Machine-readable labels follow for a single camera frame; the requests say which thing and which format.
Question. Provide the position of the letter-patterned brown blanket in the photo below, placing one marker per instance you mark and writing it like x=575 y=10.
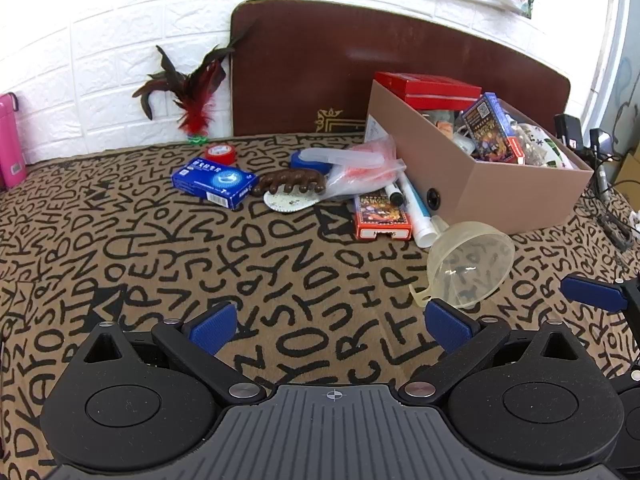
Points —
x=150 y=260

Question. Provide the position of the pink bottle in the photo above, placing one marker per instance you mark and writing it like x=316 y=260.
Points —
x=10 y=145

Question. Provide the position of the blue round lid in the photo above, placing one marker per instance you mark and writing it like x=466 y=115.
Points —
x=300 y=161

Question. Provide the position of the cardboard box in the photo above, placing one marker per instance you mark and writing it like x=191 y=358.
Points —
x=475 y=190

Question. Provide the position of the red black feather shuttlecock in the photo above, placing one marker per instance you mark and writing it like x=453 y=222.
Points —
x=197 y=110

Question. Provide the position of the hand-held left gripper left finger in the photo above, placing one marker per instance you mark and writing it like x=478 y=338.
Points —
x=215 y=327

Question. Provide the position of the black marker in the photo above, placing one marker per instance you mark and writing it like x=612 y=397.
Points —
x=395 y=194

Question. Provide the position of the red flat box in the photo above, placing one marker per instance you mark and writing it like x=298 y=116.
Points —
x=430 y=87

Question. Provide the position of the translucent plastic funnel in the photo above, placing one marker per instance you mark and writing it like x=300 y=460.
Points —
x=442 y=260

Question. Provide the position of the brown wooden massage comb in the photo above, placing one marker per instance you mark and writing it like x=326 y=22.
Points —
x=287 y=181

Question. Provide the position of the blue medicine box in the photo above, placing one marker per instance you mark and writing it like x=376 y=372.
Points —
x=212 y=182

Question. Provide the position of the red tape roll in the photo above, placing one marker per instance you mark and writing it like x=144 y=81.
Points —
x=219 y=154

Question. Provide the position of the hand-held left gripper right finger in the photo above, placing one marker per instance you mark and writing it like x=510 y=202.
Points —
x=450 y=327

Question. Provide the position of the clear bag with red contents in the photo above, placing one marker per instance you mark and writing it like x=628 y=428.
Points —
x=360 y=178

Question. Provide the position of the red playing card box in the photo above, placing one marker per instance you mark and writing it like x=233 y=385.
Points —
x=380 y=216

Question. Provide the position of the black charger adapter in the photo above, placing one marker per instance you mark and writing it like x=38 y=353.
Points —
x=600 y=142
x=569 y=130

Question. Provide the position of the white floral packet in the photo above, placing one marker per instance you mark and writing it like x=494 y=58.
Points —
x=542 y=152

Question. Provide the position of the white and blue tube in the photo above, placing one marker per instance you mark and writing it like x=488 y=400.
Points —
x=419 y=212

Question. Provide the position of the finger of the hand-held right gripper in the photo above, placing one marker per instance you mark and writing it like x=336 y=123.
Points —
x=595 y=292

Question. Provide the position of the clear plastic case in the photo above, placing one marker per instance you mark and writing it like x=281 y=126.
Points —
x=345 y=157

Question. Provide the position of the blue playing card box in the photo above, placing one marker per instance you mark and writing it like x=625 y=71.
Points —
x=487 y=130

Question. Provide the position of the brown wooden headboard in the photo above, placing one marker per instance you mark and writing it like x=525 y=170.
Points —
x=300 y=60

